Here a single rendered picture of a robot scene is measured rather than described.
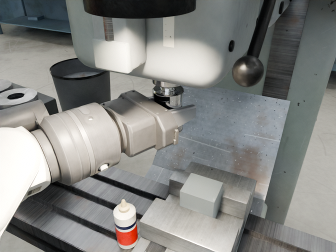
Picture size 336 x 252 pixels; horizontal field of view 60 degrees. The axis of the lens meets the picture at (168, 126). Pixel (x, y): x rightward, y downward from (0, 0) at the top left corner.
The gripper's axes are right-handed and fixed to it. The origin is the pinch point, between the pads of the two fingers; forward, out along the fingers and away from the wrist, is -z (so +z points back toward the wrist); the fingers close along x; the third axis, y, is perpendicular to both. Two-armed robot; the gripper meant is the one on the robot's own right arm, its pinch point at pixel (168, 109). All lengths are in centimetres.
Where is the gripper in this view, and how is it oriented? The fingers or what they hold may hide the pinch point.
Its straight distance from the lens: 44.8
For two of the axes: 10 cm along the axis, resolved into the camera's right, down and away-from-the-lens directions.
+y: -0.1, 8.5, 5.2
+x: -6.3, -4.1, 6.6
